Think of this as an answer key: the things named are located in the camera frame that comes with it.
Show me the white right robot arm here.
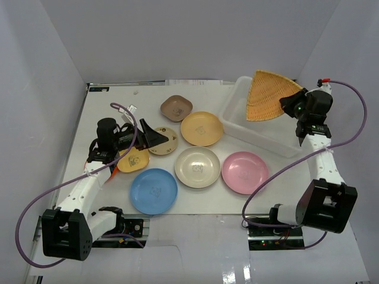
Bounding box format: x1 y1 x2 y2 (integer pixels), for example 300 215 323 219
267 83 358 236

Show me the black label sticker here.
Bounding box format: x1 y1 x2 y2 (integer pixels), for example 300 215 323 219
88 86 110 92

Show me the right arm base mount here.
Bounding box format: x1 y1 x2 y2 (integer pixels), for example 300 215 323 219
241 220 304 251

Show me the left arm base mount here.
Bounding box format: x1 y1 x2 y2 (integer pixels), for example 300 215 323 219
92 218 150 249

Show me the blue round plate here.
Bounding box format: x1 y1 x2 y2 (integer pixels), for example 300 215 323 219
129 168 178 215

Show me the white plastic bin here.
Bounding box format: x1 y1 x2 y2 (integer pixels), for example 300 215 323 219
218 76 302 158

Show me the orange round plate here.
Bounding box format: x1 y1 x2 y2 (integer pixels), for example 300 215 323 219
108 167 118 180

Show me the beige floral small plate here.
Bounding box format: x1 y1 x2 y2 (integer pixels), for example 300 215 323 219
149 127 178 156

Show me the yellow round plate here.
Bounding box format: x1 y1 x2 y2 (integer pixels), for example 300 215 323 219
180 111 223 147

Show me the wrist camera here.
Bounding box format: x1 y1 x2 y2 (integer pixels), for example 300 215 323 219
118 104 137 124
317 78 332 95

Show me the woven bamboo fan-shaped tray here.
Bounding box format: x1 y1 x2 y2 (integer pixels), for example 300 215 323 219
246 70 302 121

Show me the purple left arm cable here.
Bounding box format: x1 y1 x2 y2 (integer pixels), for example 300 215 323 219
15 102 146 269

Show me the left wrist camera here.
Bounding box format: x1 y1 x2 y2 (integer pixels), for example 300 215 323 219
118 104 137 124

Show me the pink round plate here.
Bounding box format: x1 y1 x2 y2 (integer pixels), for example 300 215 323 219
221 151 269 195

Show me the brown square plate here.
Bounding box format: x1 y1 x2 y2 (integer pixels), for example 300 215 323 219
160 95 193 122

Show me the yellow square panda plate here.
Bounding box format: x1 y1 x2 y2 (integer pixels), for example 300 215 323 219
117 147 150 173

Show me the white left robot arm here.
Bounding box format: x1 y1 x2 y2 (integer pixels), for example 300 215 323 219
41 118 169 261

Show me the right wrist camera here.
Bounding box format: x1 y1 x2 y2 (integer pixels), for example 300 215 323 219
317 78 332 95

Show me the cream round plate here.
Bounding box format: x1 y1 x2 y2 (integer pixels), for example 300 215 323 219
174 146 221 189

